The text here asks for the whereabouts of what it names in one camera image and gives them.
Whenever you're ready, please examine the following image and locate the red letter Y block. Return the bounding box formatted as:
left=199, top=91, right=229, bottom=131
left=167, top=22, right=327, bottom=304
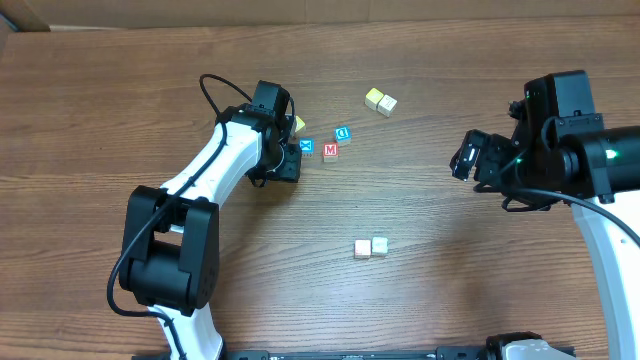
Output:
left=354, top=239, right=372, bottom=259

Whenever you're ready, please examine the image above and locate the green letter V block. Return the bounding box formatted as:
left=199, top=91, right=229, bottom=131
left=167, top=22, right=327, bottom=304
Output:
left=371, top=237, right=389, bottom=257

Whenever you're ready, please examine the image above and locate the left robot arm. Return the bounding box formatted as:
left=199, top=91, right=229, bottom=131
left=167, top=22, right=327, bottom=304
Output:
left=106, top=81, right=302, bottom=359

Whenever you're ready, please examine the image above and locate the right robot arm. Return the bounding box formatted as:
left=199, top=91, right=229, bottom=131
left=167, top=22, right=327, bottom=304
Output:
left=450, top=70, right=639, bottom=359

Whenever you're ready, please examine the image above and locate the blue letter X block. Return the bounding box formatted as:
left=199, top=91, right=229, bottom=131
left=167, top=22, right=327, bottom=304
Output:
left=299, top=138, right=315, bottom=157

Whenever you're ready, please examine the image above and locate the yellow block centre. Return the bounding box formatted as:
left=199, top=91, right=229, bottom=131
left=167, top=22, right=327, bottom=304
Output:
left=291, top=116, right=306, bottom=138

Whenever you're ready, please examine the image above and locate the yellow block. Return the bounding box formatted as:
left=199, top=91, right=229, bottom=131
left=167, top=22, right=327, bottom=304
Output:
left=291, top=116, right=306, bottom=138
left=364, top=88, right=384, bottom=111

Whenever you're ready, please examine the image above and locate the red letter M block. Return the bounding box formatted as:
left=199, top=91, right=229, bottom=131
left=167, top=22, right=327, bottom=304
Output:
left=322, top=143, right=339, bottom=162

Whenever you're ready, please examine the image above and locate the blue letter D block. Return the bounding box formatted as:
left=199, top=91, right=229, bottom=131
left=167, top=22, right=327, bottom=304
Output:
left=334, top=126, right=352, bottom=146

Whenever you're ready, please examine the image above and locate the yellow block far right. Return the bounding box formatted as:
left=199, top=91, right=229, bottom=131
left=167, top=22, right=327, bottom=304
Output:
left=364, top=88, right=384, bottom=111

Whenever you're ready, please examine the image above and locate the plain block far right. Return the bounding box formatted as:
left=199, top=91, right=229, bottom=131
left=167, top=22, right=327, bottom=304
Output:
left=377, top=94, right=397, bottom=117

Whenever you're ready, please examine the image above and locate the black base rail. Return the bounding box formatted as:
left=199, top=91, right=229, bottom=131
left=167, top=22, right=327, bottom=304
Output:
left=132, top=344, right=576, bottom=360

